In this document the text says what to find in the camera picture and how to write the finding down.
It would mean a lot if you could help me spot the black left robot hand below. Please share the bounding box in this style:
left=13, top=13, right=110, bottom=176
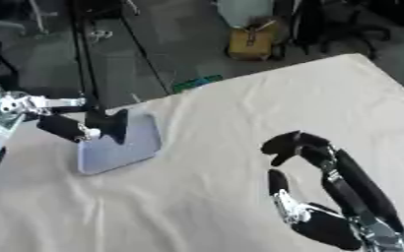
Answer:
left=21, top=94, right=130, bottom=146

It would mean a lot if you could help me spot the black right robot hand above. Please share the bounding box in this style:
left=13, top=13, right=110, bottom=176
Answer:
left=258, top=130, right=404, bottom=252

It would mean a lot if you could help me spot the blue-grey rectangular lid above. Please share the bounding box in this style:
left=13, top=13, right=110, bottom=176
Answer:
left=74, top=111, right=165, bottom=176

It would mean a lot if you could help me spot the black tripod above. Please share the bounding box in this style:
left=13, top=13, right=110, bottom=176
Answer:
left=65, top=0, right=174, bottom=111

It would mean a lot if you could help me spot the small white object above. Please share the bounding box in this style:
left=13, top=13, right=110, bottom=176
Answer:
left=86, top=30, right=116, bottom=44

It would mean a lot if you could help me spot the grey chair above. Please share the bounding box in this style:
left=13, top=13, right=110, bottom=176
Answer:
left=0, top=0, right=61, bottom=37

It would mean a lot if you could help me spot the green flat object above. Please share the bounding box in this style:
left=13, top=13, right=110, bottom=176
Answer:
left=170, top=74, right=225, bottom=94

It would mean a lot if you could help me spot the black office chair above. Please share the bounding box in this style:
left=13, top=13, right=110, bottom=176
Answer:
left=290, top=0, right=395, bottom=61

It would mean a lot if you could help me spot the yellow bag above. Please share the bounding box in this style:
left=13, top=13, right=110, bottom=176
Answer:
left=226, top=19, right=284, bottom=62

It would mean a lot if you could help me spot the white bin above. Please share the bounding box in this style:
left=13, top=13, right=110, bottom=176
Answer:
left=214, top=0, right=277, bottom=29

